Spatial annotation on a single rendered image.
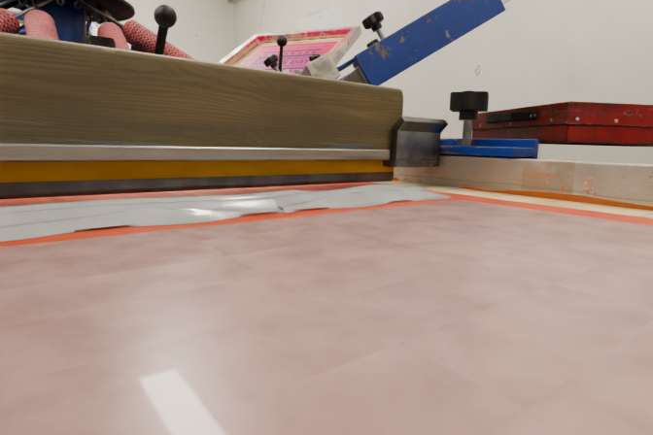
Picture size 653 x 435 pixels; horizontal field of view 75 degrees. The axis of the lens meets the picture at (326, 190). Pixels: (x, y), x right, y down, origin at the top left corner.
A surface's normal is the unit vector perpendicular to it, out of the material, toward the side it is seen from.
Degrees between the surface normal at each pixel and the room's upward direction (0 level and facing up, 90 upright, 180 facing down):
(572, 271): 0
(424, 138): 90
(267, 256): 0
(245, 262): 0
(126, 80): 90
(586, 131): 90
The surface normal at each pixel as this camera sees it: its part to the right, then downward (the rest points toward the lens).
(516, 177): -0.79, 0.04
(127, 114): 0.61, 0.11
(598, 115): 0.14, 0.12
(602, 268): 0.03, -0.99
